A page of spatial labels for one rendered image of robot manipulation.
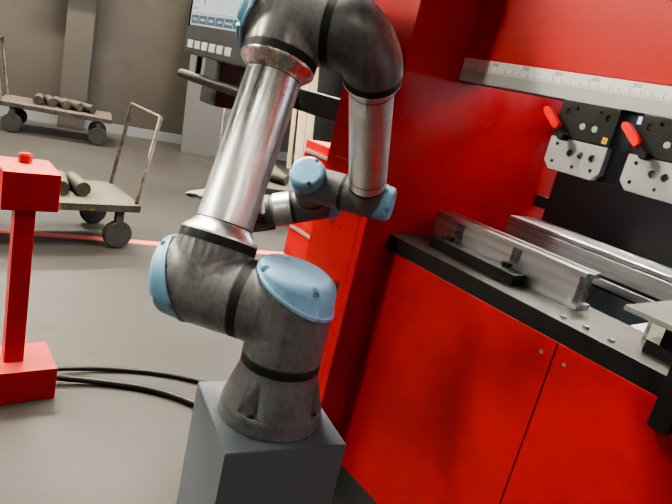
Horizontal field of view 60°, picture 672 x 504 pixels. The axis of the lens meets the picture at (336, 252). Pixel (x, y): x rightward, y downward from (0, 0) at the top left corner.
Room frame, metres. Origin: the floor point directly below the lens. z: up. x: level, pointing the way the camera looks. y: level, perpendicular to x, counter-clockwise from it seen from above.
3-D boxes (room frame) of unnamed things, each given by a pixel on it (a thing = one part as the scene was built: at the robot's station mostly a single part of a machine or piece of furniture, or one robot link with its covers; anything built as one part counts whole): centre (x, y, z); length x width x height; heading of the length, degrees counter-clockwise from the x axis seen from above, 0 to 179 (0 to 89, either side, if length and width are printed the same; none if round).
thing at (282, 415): (0.77, 0.04, 0.82); 0.15 x 0.15 x 0.10
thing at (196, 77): (1.74, 0.46, 1.20); 0.45 x 0.03 x 0.08; 40
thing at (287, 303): (0.78, 0.05, 0.94); 0.13 x 0.12 x 0.14; 78
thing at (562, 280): (1.55, -0.45, 0.92); 0.50 x 0.06 x 0.10; 39
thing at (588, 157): (1.45, -0.53, 1.26); 0.15 x 0.09 x 0.17; 39
